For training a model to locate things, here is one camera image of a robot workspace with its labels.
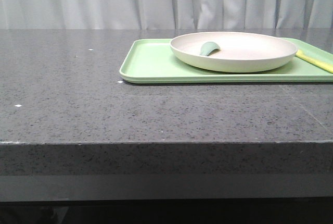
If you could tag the white round plate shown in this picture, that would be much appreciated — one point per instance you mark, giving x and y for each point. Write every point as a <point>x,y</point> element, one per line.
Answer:
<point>240,52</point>

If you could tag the yellow plastic fork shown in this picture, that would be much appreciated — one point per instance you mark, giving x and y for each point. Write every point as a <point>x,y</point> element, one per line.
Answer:
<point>321,64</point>

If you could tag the light green serving tray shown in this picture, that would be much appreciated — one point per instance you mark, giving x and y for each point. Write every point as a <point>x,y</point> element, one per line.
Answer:
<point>151,61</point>

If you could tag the pale green plastic spoon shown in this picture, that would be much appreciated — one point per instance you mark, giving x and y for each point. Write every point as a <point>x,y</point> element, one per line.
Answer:
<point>208,48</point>

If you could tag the grey pleated curtain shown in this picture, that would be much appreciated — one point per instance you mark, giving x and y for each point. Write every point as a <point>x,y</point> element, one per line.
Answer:
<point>165,14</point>

